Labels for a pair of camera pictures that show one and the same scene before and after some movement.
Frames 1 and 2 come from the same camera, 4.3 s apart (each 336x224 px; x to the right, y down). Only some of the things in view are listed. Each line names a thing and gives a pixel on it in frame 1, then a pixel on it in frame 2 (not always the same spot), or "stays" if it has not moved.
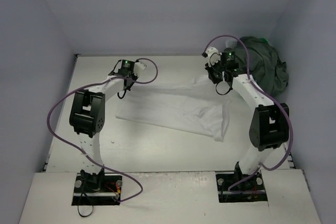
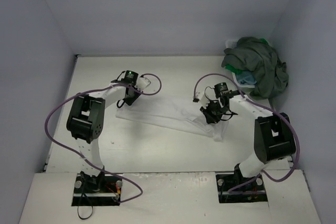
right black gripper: x=215 y=76 → x=212 y=111
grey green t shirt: x=266 y=70 stays
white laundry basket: x=231 y=43 stays
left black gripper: x=128 y=82 → x=130 y=98
